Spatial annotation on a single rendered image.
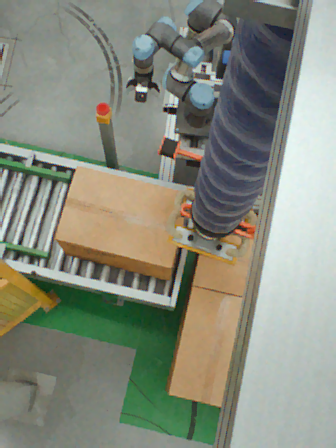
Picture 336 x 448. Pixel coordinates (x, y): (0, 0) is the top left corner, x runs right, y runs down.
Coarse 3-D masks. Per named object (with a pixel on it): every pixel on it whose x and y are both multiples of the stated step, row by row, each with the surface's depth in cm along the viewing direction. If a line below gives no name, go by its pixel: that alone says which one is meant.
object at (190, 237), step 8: (176, 224) 257; (184, 232) 255; (192, 232) 255; (168, 240) 255; (176, 240) 254; (184, 240) 254; (192, 240) 254; (216, 240) 255; (224, 240) 255; (192, 248) 254; (200, 248) 254; (216, 248) 252; (224, 248) 254; (232, 248) 254; (208, 256) 254; (216, 256) 253; (224, 256) 253; (232, 264) 253
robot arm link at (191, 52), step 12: (216, 24) 219; (228, 24) 218; (180, 36) 196; (204, 36) 204; (216, 36) 209; (228, 36) 218; (180, 48) 195; (192, 48) 194; (204, 48) 202; (180, 60) 199; (192, 60) 195
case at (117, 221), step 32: (96, 192) 274; (128, 192) 275; (160, 192) 275; (64, 224) 269; (96, 224) 270; (128, 224) 271; (160, 224) 271; (96, 256) 286; (128, 256) 266; (160, 256) 267
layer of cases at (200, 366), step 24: (240, 240) 312; (216, 264) 308; (240, 264) 309; (192, 288) 304; (216, 288) 305; (240, 288) 305; (192, 312) 301; (216, 312) 301; (192, 336) 297; (216, 336) 298; (192, 360) 294; (216, 360) 295; (168, 384) 310; (192, 384) 291; (216, 384) 291
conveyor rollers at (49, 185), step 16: (0, 176) 317; (16, 176) 318; (32, 176) 318; (0, 192) 314; (16, 192) 315; (32, 192) 315; (48, 192) 315; (64, 192) 316; (0, 224) 310; (16, 240) 307; (32, 240) 307; (48, 240) 308; (32, 256) 307; (64, 256) 307; (176, 256) 308
